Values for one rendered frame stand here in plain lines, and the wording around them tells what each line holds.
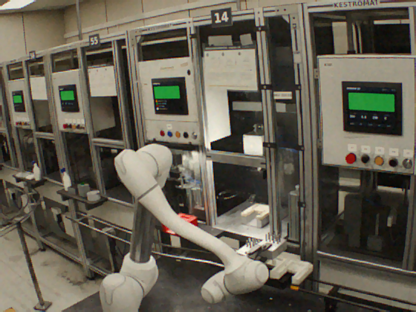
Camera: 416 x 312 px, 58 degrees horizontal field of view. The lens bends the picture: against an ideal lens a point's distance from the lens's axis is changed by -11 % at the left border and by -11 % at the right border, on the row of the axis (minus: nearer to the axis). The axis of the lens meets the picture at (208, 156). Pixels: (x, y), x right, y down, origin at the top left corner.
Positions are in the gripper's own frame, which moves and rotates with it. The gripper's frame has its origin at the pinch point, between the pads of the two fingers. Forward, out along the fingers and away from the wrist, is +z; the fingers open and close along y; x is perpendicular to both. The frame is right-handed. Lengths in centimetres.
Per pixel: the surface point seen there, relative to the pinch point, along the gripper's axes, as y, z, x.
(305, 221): 9.6, 18.6, -10.6
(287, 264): -8.3, 6.9, -7.4
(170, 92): 69, 16, 64
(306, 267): -7.7, 7.5, -16.9
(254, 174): 22, 37, 30
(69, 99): 66, 16, 170
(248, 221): -4.5, 31.3, 31.8
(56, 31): 176, 354, 778
